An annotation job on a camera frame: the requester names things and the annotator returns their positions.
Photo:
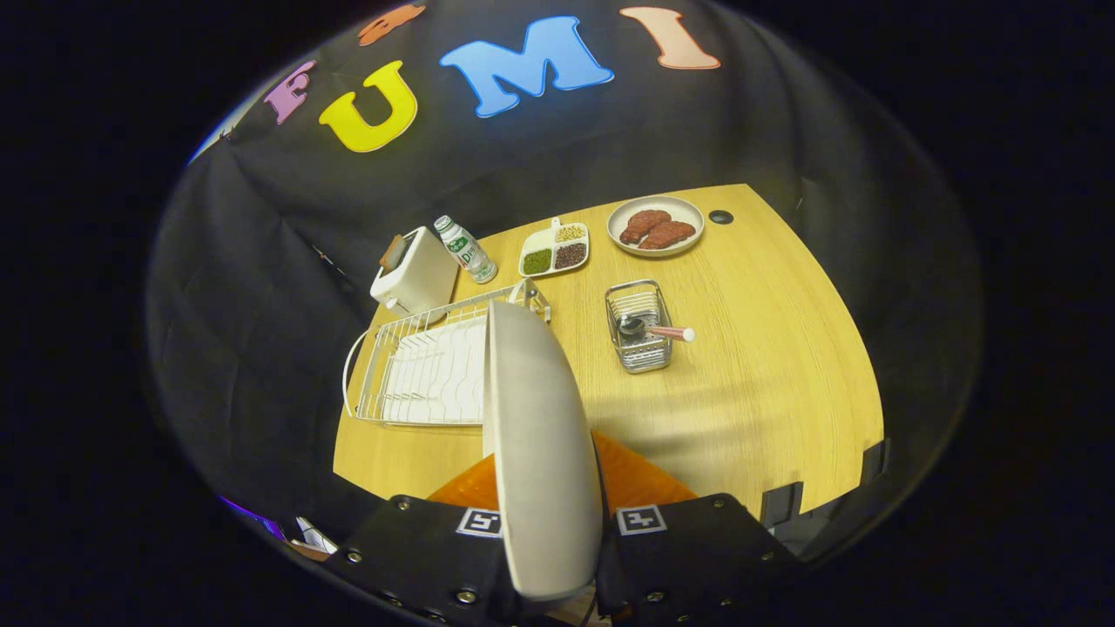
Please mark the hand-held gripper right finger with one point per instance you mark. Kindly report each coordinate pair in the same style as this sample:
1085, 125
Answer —
697, 557

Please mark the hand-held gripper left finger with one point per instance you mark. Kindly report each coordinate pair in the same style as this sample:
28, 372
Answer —
409, 549

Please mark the beige round plate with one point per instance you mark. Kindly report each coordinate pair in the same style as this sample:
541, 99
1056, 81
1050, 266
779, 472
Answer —
540, 453

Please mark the white divided dish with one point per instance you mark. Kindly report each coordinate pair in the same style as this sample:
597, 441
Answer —
547, 239

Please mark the beige plate with meat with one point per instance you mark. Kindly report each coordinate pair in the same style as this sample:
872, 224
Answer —
684, 209

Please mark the white toaster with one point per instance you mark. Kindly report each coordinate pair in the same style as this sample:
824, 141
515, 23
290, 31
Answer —
422, 279

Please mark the black backdrop cloth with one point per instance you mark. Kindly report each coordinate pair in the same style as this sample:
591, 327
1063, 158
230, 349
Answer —
261, 305

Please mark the brown toast slice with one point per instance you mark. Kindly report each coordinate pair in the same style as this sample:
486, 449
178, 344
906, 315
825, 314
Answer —
394, 252

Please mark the clear plastic bottle green label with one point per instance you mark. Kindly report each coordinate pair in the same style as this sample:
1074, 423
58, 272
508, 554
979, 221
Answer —
466, 251

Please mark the green bean pile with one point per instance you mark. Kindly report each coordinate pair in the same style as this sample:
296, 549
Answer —
537, 260

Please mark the red meat piece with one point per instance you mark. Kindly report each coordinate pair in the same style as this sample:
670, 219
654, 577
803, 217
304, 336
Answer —
669, 234
645, 223

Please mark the dark red bean pile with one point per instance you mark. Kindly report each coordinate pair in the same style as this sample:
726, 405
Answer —
571, 254

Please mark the yellow bean pile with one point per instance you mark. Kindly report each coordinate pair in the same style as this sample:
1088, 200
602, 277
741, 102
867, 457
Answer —
571, 232

